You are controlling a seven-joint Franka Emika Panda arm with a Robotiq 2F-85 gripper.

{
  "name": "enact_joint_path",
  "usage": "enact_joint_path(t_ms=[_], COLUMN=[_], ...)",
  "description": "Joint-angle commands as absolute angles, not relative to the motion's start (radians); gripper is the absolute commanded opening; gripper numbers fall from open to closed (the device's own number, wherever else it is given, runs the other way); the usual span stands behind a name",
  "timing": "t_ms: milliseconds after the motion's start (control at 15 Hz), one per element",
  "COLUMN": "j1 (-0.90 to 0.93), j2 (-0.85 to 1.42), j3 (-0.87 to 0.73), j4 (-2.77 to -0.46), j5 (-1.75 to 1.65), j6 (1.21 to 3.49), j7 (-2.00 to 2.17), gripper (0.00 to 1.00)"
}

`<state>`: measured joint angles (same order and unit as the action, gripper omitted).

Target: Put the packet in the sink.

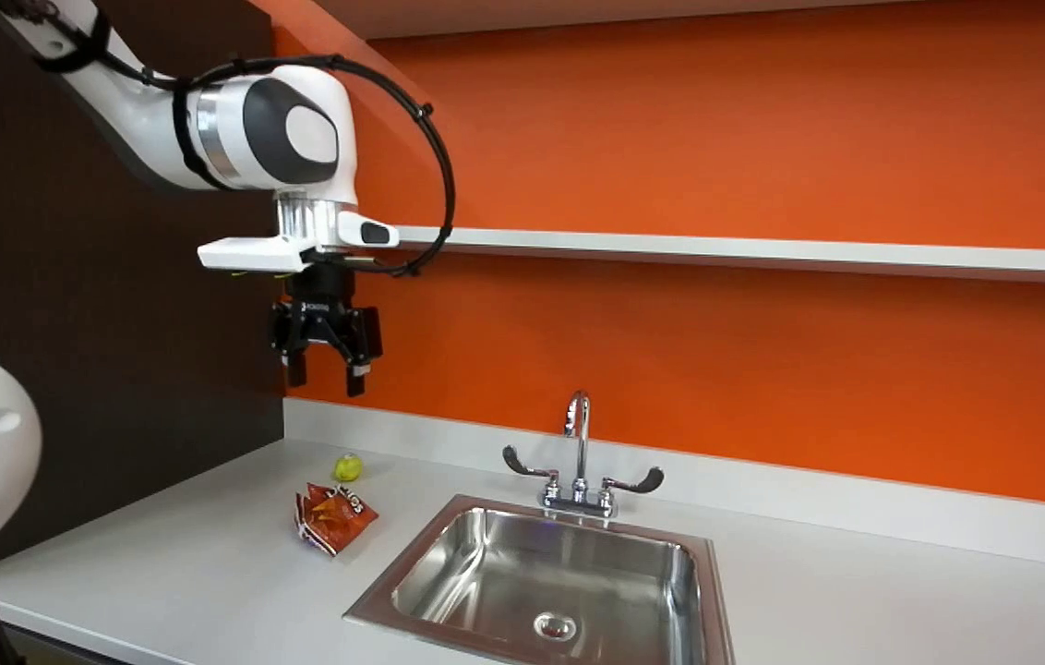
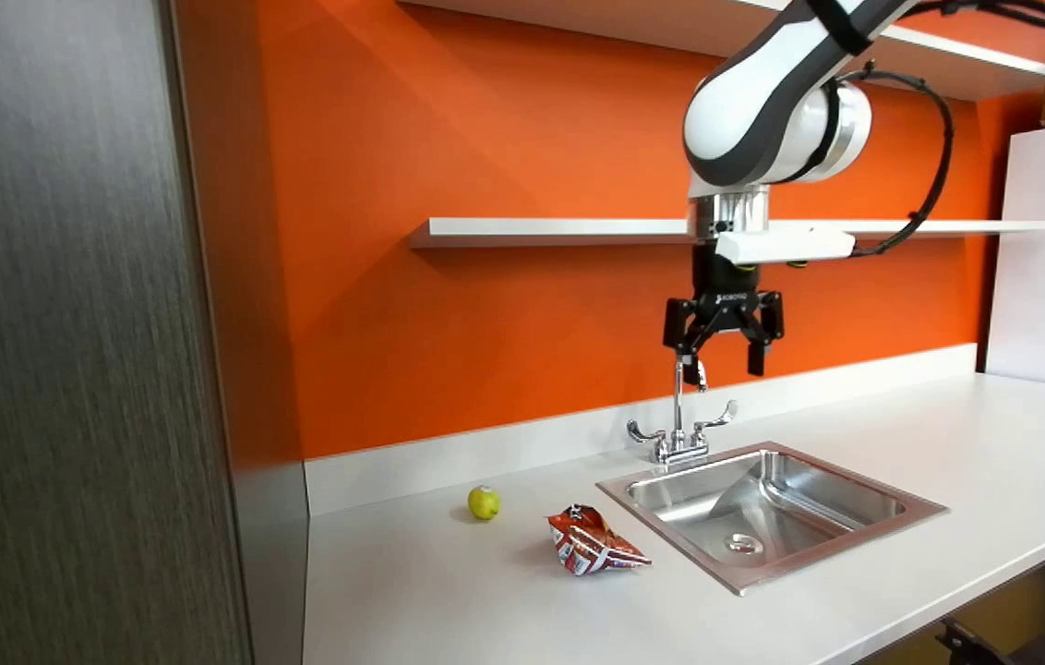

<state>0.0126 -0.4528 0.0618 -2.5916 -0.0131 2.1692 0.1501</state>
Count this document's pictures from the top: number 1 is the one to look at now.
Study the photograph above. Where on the white counter backsplash strip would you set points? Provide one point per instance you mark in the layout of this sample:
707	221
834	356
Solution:
867	494

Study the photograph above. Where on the small green ball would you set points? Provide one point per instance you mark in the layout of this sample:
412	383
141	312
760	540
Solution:
349	469

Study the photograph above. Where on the round sink drain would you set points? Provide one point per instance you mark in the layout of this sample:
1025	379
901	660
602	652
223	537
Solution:
556	625

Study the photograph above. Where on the white wall shelf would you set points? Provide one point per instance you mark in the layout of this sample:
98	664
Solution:
793	253

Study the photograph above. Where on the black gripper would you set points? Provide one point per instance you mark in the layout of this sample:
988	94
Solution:
328	317

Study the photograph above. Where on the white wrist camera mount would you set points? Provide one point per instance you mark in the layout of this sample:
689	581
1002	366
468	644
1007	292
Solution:
265	253

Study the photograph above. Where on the stainless steel sink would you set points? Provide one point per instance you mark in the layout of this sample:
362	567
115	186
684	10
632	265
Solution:
508	578

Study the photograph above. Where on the orange snack packet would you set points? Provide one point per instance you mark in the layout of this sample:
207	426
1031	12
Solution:
334	515

